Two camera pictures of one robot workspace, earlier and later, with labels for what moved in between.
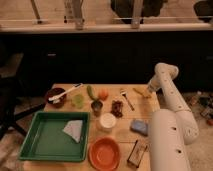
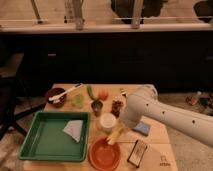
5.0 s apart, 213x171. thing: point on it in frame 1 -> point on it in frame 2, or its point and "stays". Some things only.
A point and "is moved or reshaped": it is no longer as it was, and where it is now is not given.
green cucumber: x=90 y=93 stays
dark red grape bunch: x=117 y=107 stays
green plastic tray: x=45 y=140 stays
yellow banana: x=143 y=92 is moved or reshaped
